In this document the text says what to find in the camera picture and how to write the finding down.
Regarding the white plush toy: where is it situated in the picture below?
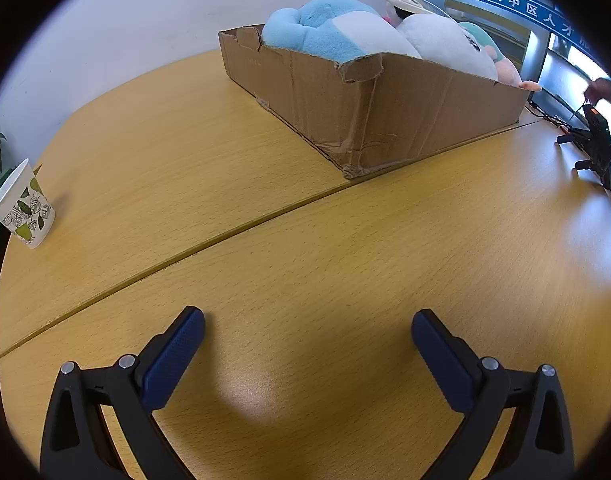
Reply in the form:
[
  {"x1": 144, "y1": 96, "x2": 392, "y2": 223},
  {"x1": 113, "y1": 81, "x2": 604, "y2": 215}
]
[{"x1": 396, "y1": 12, "x2": 525, "y2": 87}]

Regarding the dark monitor screen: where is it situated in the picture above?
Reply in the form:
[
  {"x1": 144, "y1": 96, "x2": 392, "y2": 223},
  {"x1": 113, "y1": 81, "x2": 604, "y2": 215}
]
[{"x1": 528, "y1": 30, "x2": 611, "y2": 128}]

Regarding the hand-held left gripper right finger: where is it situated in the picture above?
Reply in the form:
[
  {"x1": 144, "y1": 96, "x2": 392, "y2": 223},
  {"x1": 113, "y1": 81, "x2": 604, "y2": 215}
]
[{"x1": 411, "y1": 309, "x2": 575, "y2": 480}]

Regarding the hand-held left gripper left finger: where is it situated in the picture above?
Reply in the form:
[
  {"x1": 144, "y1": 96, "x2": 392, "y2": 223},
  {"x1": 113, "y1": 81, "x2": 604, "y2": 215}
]
[{"x1": 40, "y1": 306, "x2": 206, "y2": 480}]

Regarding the blue plush toy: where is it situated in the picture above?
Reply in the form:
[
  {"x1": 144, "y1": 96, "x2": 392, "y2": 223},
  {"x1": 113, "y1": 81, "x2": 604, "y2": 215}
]
[{"x1": 262, "y1": 0, "x2": 421, "y2": 63}]

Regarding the brown cardboard box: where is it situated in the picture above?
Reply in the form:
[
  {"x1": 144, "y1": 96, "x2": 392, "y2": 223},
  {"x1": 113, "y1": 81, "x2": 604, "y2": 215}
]
[{"x1": 218, "y1": 24, "x2": 531, "y2": 181}]

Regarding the black tripod device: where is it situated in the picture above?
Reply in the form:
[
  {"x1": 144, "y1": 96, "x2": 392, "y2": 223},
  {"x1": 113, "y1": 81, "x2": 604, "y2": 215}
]
[{"x1": 557, "y1": 105, "x2": 611, "y2": 192}]

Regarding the leaf print paper cup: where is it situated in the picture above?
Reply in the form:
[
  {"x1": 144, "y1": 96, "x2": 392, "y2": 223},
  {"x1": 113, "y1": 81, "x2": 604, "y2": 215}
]
[{"x1": 0, "y1": 158, "x2": 56, "y2": 250}]

